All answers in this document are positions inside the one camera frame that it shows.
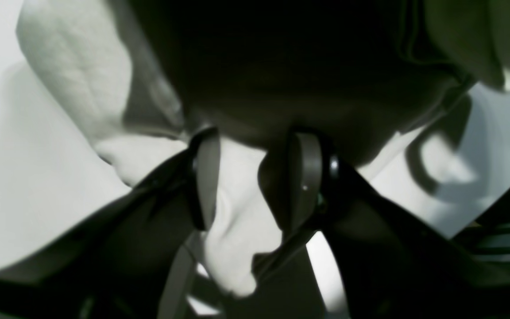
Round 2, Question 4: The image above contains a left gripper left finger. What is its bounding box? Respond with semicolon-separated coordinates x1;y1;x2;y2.
0;128;220;319

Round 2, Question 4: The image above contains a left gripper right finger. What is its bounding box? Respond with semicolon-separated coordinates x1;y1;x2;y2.
287;131;510;319

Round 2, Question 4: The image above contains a light grey T-shirt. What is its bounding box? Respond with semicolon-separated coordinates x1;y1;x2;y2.
16;0;510;298

